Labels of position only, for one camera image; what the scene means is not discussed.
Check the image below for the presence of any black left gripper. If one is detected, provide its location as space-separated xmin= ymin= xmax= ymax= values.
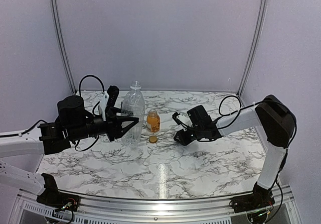
xmin=69 ymin=107 xmax=139 ymax=142

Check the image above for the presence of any clear water bottle blue cap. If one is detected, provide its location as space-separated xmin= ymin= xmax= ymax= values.
xmin=121 ymin=81 xmax=145 ymax=146

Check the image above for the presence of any orange object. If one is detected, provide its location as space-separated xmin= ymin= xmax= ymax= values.
xmin=146 ymin=110 xmax=160 ymax=133

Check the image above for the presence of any yellow juice bottle cap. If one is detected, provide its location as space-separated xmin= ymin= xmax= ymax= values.
xmin=148 ymin=135 xmax=158 ymax=143

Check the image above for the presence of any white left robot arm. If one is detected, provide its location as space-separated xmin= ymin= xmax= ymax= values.
xmin=1 ymin=92 xmax=139 ymax=158

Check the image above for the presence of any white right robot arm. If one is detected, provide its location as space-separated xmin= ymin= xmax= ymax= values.
xmin=172 ymin=94 xmax=297 ymax=208

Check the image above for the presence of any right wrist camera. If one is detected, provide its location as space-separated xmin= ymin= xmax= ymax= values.
xmin=172 ymin=112 xmax=192 ymax=131

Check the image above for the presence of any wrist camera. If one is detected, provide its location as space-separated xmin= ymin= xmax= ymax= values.
xmin=172 ymin=112 xmax=192 ymax=131
xmin=98 ymin=85 xmax=119 ymax=121

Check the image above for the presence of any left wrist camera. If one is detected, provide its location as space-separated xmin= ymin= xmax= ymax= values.
xmin=98 ymin=85 xmax=119 ymax=121

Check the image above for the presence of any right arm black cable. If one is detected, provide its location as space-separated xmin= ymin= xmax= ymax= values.
xmin=195 ymin=94 xmax=298 ymax=209

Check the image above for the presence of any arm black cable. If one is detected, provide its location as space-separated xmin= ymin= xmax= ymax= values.
xmin=74 ymin=74 xmax=106 ymax=152
xmin=195 ymin=94 xmax=298 ymax=209

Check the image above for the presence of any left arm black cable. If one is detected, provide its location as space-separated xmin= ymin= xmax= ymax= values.
xmin=74 ymin=74 xmax=106 ymax=152

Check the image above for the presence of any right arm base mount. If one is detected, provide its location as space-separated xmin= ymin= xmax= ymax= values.
xmin=229 ymin=182 xmax=275 ymax=213

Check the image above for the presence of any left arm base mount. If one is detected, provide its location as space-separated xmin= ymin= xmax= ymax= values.
xmin=36 ymin=173 xmax=80 ymax=211

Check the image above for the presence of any aluminium table front rail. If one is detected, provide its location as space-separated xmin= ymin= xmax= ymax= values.
xmin=9 ymin=185 xmax=301 ymax=223

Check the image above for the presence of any right aluminium frame post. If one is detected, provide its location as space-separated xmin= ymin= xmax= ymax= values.
xmin=237 ymin=0 xmax=268 ymax=96

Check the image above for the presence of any aluminium frame post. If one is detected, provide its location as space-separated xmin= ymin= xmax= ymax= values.
xmin=50 ymin=0 xmax=77 ymax=94
xmin=237 ymin=0 xmax=268 ymax=96

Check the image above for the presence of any left aluminium frame post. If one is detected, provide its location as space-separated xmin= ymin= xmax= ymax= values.
xmin=50 ymin=0 xmax=77 ymax=94

